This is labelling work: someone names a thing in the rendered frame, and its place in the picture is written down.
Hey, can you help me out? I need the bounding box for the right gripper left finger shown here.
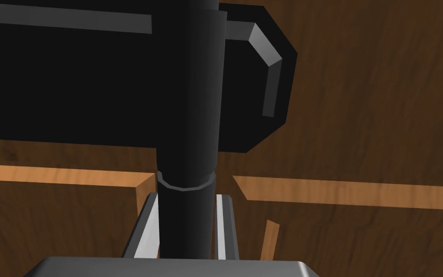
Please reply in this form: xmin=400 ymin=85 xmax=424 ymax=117
xmin=121 ymin=192 xmax=160 ymax=259

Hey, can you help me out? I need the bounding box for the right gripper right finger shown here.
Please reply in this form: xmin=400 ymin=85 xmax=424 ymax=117
xmin=215 ymin=194 xmax=240 ymax=260

